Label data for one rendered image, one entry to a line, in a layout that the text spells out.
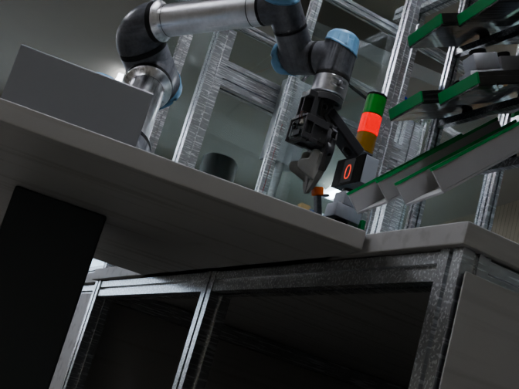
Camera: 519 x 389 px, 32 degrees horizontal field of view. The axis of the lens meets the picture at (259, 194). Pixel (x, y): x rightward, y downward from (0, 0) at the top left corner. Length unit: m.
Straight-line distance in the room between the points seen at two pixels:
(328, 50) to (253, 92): 1.14
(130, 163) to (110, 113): 0.37
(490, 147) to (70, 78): 0.71
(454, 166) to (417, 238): 0.30
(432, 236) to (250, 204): 0.25
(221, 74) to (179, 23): 0.98
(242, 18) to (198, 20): 0.11
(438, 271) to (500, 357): 0.13
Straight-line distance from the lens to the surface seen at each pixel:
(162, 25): 2.10
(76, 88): 1.58
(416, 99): 1.68
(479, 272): 1.16
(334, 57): 1.95
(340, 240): 1.28
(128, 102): 1.58
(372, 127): 2.20
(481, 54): 1.60
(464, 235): 1.13
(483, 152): 1.52
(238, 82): 3.06
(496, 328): 1.16
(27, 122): 1.21
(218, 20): 2.03
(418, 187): 1.59
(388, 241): 1.26
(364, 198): 1.71
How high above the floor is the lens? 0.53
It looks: 15 degrees up
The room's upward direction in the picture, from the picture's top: 16 degrees clockwise
